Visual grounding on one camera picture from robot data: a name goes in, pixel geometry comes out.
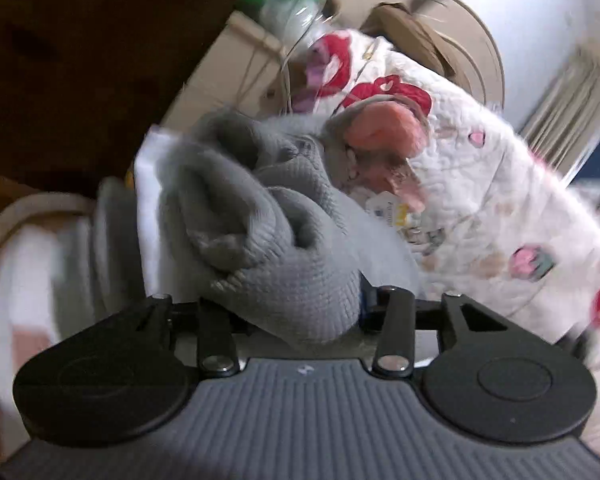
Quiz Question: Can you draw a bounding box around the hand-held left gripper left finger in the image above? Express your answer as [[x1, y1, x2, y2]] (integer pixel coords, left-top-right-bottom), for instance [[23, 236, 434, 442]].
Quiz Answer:
[[107, 294, 241, 378]]

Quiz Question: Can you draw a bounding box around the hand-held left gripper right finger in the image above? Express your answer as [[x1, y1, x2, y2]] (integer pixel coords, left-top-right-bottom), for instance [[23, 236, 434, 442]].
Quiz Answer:
[[359, 285, 511, 378]]

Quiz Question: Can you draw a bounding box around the grey knit sweater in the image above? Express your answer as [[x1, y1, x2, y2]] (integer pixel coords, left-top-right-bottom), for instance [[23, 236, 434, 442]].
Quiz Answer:
[[157, 110, 421, 346]]

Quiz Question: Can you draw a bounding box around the stack of folded clothes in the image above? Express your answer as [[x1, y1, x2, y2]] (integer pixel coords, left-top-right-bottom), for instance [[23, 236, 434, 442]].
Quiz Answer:
[[55, 127, 423, 341]]

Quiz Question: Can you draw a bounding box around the white quilted printed bedspread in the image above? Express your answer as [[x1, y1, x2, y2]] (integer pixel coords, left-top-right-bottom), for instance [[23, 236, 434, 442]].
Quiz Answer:
[[285, 30, 600, 466]]

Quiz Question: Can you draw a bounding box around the pink garment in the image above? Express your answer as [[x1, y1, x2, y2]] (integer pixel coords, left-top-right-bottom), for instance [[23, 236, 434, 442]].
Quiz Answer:
[[330, 97, 431, 216]]

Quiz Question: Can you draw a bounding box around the checkered rug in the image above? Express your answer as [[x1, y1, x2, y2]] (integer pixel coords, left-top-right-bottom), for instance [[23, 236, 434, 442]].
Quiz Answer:
[[0, 192, 101, 466]]

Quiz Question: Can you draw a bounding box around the cream ribbed radiator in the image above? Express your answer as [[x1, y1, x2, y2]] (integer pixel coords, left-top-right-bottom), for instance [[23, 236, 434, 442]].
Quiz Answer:
[[520, 45, 600, 181]]

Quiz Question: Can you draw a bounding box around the dark wooden dresser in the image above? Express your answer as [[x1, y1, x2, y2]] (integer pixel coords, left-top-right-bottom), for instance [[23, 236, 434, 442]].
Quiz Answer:
[[0, 0, 281, 201]]

